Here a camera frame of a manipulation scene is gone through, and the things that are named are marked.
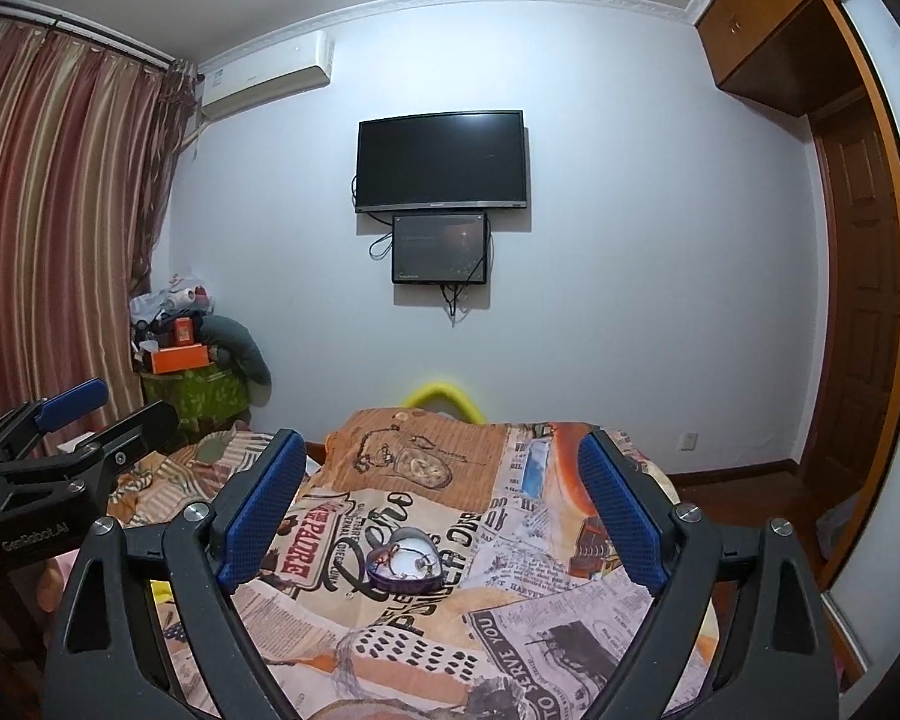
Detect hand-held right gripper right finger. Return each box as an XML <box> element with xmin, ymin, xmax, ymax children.
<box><xmin>577</xmin><ymin>427</ymin><xmax>839</xmax><ymax>720</ymax></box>

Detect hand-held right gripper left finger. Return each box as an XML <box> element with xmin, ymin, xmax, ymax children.
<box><xmin>43</xmin><ymin>429</ymin><xmax>310</xmax><ymax>720</ymax></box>

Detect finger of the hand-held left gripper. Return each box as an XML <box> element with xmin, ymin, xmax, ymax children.
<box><xmin>0</xmin><ymin>378</ymin><xmax>111</xmax><ymax>460</ymax></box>
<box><xmin>0</xmin><ymin>400</ymin><xmax>179</xmax><ymax>500</ymax></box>

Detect red beaded bracelet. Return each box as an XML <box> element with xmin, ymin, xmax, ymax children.
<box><xmin>373</xmin><ymin>542</ymin><xmax>415</xmax><ymax>575</ymax></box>

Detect heart-shaped purple tin box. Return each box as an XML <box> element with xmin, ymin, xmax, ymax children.
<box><xmin>367</xmin><ymin>529</ymin><xmax>443</xmax><ymax>593</ymax></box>

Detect silver charm bracelet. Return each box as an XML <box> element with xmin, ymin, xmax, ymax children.
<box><xmin>400</xmin><ymin>544</ymin><xmax>440</xmax><ymax>580</ymax></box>

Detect green patterned storage box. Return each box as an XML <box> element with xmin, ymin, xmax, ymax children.
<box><xmin>139</xmin><ymin>367</ymin><xmax>250</xmax><ymax>445</ymax></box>

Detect orange box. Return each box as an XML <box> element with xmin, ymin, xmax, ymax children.
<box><xmin>150</xmin><ymin>345</ymin><xmax>212</xmax><ymax>376</ymax></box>

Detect grey cushion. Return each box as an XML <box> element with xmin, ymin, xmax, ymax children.
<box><xmin>197</xmin><ymin>313</ymin><xmax>272</xmax><ymax>392</ymax></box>

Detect white plastic bags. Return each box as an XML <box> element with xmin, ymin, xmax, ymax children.
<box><xmin>129</xmin><ymin>274</ymin><xmax>217</xmax><ymax>323</ymax></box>

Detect printed newspaper-pattern blanket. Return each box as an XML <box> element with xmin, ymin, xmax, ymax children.
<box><xmin>112</xmin><ymin>405</ymin><xmax>721</xmax><ymax>720</ymax></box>

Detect striped brown curtain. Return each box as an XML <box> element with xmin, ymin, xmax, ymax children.
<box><xmin>0</xmin><ymin>15</ymin><xmax>200</xmax><ymax>458</ymax></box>

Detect yellow curved object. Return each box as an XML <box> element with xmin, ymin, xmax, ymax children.
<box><xmin>403</xmin><ymin>380</ymin><xmax>488</xmax><ymax>422</ymax></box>

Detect brown wooden door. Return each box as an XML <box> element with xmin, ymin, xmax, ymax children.
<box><xmin>805</xmin><ymin>96</ymin><xmax>900</xmax><ymax>500</ymax></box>

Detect white air conditioner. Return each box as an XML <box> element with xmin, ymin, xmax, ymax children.
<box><xmin>197</xmin><ymin>31</ymin><xmax>336</xmax><ymax>121</ymax></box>

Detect wooden overhead cabinet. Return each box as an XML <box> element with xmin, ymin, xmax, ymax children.
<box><xmin>695</xmin><ymin>0</ymin><xmax>860</xmax><ymax>119</ymax></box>

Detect small black wall monitor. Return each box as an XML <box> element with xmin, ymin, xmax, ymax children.
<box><xmin>391</xmin><ymin>211</ymin><xmax>491</xmax><ymax>286</ymax></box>

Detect curtain rail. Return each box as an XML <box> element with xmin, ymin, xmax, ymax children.
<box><xmin>0</xmin><ymin>3</ymin><xmax>177</xmax><ymax>67</ymax></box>

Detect large black wall television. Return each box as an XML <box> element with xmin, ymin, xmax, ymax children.
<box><xmin>354</xmin><ymin>109</ymin><xmax>530</xmax><ymax>214</ymax></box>

